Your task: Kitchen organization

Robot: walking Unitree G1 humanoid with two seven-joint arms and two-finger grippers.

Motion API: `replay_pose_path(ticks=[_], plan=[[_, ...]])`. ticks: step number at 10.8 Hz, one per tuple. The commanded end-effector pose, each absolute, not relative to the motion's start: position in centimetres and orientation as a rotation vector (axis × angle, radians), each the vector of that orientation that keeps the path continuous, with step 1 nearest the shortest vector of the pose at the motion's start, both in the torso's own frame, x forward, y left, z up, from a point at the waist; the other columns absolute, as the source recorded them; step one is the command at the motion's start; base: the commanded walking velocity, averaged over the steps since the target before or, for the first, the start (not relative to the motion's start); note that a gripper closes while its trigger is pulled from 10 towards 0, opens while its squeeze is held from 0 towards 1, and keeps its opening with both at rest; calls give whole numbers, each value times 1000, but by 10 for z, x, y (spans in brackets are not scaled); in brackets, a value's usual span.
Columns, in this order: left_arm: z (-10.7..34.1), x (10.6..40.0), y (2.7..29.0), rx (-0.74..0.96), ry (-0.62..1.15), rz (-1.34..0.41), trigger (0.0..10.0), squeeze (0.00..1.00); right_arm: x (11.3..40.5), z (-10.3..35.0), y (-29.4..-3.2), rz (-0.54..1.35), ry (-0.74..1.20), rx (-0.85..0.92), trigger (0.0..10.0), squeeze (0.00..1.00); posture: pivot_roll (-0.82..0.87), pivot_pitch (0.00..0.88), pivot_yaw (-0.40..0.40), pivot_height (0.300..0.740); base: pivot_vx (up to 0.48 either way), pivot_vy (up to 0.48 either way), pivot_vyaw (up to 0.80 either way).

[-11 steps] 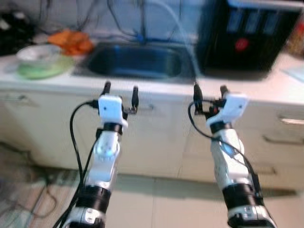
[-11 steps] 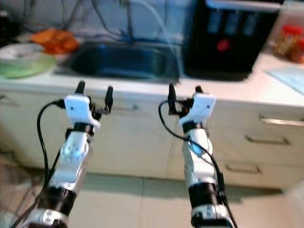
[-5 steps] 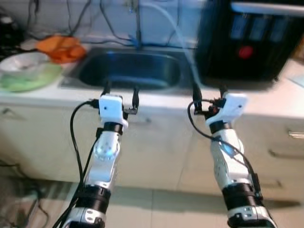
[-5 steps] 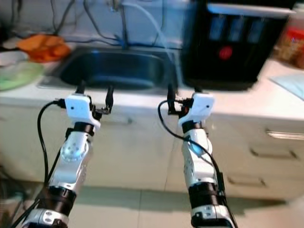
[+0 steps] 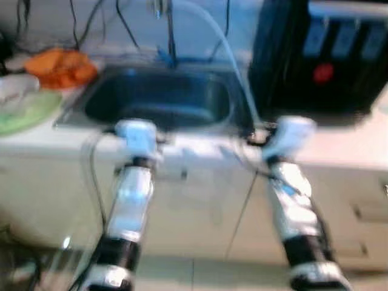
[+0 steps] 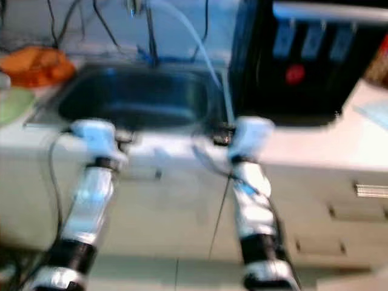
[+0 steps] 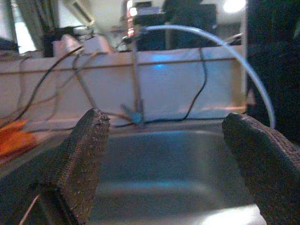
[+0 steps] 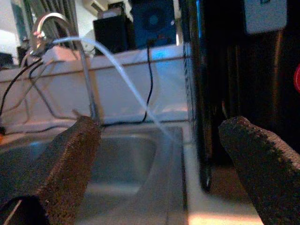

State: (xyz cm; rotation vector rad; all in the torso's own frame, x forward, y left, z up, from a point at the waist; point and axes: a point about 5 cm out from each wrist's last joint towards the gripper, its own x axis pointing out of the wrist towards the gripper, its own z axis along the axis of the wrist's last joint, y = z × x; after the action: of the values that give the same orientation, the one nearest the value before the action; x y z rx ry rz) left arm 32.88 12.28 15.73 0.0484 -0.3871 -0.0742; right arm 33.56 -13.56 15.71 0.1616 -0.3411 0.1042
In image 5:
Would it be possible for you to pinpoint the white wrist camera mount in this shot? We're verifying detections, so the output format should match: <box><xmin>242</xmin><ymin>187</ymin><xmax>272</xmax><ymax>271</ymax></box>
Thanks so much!
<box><xmin>114</xmin><ymin>119</ymin><xmax>164</xmax><ymax>161</ymax></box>
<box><xmin>262</xmin><ymin>116</ymin><xmax>317</xmax><ymax>161</ymax></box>

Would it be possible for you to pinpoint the black countertop appliance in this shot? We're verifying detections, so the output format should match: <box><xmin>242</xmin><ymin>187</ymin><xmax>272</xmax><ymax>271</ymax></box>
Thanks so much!
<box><xmin>249</xmin><ymin>0</ymin><xmax>388</xmax><ymax>117</ymax></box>

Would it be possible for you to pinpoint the orange plastic plate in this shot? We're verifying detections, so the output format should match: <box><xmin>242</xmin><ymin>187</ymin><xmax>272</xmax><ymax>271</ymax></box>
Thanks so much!
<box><xmin>25</xmin><ymin>61</ymin><xmax>98</xmax><ymax>90</ymax></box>

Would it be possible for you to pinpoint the green plastic plate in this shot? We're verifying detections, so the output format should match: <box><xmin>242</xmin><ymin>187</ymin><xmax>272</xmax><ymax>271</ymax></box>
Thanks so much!
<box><xmin>0</xmin><ymin>90</ymin><xmax>64</xmax><ymax>137</ymax></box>

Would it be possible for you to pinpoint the white kitchen cabinet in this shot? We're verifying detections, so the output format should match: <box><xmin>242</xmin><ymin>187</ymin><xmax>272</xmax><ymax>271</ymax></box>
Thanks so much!
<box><xmin>0</xmin><ymin>152</ymin><xmax>388</xmax><ymax>270</ymax></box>

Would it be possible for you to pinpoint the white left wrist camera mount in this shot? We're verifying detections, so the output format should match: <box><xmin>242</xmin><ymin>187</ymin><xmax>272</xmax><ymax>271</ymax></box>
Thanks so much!
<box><xmin>114</xmin><ymin>119</ymin><xmax>164</xmax><ymax>161</ymax></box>

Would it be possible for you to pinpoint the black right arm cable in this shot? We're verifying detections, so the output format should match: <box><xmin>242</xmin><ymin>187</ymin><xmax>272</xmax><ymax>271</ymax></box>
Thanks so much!
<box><xmin>224</xmin><ymin>142</ymin><xmax>292</xmax><ymax>261</ymax></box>

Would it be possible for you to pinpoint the dark metal faucet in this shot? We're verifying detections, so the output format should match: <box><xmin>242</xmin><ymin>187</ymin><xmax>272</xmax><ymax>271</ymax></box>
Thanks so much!
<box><xmin>152</xmin><ymin>0</ymin><xmax>181</xmax><ymax>69</ymax></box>

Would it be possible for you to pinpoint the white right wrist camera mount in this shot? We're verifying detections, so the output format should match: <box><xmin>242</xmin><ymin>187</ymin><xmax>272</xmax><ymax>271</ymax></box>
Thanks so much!
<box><xmin>262</xmin><ymin>116</ymin><xmax>317</xmax><ymax>161</ymax></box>

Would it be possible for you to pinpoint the white translucent bowl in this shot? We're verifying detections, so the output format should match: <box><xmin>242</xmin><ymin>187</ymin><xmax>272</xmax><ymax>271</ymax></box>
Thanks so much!
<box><xmin>0</xmin><ymin>74</ymin><xmax>41</xmax><ymax>115</ymax></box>

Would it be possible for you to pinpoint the white faucet hose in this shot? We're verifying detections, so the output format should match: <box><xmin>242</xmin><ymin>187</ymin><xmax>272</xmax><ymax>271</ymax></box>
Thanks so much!
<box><xmin>172</xmin><ymin>0</ymin><xmax>263</xmax><ymax>125</ymax></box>

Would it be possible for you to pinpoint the stainless steel sink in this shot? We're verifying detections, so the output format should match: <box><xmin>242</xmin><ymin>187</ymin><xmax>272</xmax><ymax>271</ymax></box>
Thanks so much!
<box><xmin>53</xmin><ymin>64</ymin><xmax>256</xmax><ymax>137</ymax></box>

